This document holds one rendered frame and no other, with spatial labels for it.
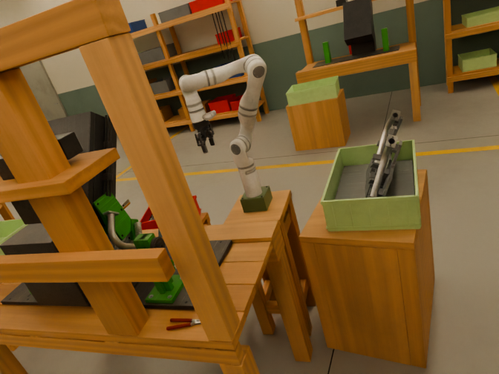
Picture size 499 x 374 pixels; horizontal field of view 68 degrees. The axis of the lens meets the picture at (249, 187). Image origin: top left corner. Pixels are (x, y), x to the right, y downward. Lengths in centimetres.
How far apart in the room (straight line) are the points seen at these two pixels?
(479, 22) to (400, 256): 470
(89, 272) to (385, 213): 121
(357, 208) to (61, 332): 136
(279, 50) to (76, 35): 615
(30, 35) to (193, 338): 103
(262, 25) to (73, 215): 610
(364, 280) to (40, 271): 136
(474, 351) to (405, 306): 53
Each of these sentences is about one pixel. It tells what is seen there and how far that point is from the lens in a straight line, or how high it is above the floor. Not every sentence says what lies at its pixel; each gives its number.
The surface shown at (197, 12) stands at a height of 200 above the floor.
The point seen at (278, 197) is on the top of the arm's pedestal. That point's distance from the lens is 211.
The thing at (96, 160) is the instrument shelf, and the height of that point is 154.
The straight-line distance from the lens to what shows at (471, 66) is 621.
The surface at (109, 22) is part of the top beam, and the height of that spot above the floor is 188.
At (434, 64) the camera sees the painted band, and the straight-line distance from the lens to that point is 673.
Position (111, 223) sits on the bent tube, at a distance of 171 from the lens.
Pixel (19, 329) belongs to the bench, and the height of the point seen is 88.
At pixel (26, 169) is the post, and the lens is 129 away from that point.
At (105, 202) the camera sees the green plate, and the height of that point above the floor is 124.
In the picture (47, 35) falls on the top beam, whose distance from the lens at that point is 104.
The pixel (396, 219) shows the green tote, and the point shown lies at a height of 85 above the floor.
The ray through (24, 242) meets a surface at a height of 124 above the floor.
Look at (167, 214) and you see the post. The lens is 105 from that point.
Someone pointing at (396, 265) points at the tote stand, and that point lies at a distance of 180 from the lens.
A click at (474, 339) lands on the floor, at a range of 242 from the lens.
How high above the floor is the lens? 182
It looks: 25 degrees down
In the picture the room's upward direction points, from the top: 17 degrees counter-clockwise
